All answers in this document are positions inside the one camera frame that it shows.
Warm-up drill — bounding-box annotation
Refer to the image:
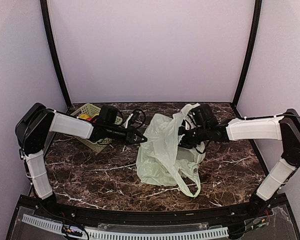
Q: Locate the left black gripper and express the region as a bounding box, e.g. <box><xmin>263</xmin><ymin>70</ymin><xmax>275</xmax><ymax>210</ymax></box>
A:
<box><xmin>105</xmin><ymin>123</ymin><xmax>146</xmax><ymax>145</ymax></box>

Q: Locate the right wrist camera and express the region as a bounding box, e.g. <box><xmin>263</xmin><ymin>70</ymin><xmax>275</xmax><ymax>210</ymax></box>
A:
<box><xmin>181</xmin><ymin>104</ymin><xmax>219</xmax><ymax>130</ymax></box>

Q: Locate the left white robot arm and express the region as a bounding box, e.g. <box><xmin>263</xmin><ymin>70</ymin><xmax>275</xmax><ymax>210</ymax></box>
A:
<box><xmin>15</xmin><ymin>102</ymin><xmax>148</xmax><ymax>218</ymax></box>

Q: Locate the black frame post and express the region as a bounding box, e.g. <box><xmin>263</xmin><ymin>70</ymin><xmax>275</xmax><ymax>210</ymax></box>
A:
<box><xmin>231</xmin><ymin>0</ymin><xmax>263</xmax><ymax>109</ymax></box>
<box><xmin>39</xmin><ymin>0</ymin><xmax>72</xmax><ymax>109</ymax></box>

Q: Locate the yellow toy banana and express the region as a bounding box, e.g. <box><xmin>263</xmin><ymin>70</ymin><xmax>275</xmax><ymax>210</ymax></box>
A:
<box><xmin>79</xmin><ymin>113</ymin><xmax>90</xmax><ymax>120</ymax></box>

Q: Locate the red toy apple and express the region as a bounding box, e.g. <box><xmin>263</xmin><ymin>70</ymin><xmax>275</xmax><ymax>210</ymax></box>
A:
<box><xmin>89</xmin><ymin>115</ymin><xmax>99</xmax><ymax>123</ymax></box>

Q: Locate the light green perforated basket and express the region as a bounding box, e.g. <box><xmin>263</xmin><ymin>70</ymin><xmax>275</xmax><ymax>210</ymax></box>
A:
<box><xmin>69</xmin><ymin>103</ymin><xmax>123</xmax><ymax>154</ymax></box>

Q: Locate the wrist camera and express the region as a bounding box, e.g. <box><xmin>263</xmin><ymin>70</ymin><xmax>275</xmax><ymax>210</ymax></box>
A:
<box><xmin>98</xmin><ymin>105</ymin><xmax>147</xmax><ymax>131</ymax></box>
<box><xmin>181</xmin><ymin>104</ymin><xmax>219</xmax><ymax>130</ymax></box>

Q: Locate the light green plastic bag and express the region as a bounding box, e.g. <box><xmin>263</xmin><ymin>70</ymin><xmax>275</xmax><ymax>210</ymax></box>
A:
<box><xmin>136</xmin><ymin>103</ymin><xmax>206</xmax><ymax>198</ymax></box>

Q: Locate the black front table rail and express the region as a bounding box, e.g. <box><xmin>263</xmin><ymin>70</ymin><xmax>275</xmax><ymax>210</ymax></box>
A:
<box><xmin>32</xmin><ymin>197</ymin><xmax>273</xmax><ymax>232</ymax></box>

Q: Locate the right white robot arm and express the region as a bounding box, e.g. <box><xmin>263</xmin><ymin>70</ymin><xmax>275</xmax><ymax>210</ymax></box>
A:
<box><xmin>178</xmin><ymin>106</ymin><xmax>300</xmax><ymax>217</ymax></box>

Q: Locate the white slotted cable duct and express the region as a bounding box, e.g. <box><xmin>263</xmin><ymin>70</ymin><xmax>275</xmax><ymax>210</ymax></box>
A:
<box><xmin>21</xmin><ymin>214</ymin><xmax>229</xmax><ymax>240</ymax></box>

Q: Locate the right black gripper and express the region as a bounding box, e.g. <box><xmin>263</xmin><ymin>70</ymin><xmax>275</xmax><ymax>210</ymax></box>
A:
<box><xmin>166</xmin><ymin>123</ymin><xmax>210</xmax><ymax>148</ymax></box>

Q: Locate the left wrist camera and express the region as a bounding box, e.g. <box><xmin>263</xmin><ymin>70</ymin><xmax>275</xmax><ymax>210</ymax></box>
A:
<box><xmin>98</xmin><ymin>105</ymin><xmax>147</xmax><ymax>131</ymax></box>

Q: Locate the left black frame post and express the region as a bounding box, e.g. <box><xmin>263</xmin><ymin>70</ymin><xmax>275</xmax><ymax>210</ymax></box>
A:
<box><xmin>39</xmin><ymin>0</ymin><xmax>72</xmax><ymax>109</ymax></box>

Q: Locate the right black frame post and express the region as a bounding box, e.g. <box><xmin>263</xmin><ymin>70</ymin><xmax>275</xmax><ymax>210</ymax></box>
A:
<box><xmin>231</xmin><ymin>0</ymin><xmax>263</xmax><ymax>109</ymax></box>

